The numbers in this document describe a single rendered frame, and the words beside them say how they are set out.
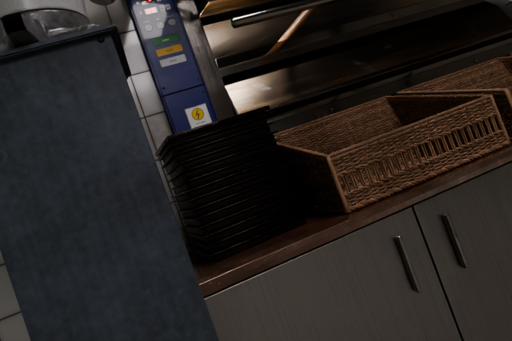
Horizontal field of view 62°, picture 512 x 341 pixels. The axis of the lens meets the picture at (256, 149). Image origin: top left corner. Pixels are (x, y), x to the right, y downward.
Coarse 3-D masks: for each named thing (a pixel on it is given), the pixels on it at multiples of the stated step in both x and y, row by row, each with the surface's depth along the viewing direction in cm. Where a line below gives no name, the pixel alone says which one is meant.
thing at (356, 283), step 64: (448, 192) 107; (192, 256) 127; (256, 256) 94; (320, 256) 96; (384, 256) 100; (448, 256) 104; (256, 320) 90; (320, 320) 94; (384, 320) 97; (448, 320) 102
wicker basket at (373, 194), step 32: (416, 96) 148; (448, 96) 135; (480, 96) 123; (320, 128) 155; (352, 128) 157; (384, 128) 160; (416, 128) 112; (448, 128) 139; (480, 128) 118; (288, 160) 130; (320, 160) 109; (352, 160) 106; (384, 160) 154; (416, 160) 155; (448, 160) 114; (320, 192) 117; (352, 192) 105; (384, 192) 108
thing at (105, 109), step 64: (0, 64) 52; (64, 64) 53; (0, 128) 51; (64, 128) 52; (128, 128) 54; (0, 192) 50; (64, 192) 51; (128, 192) 53; (64, 256) 51; (128, 256) 52; (64, 320) 50; (128, 320) 51; (192, 320) 53
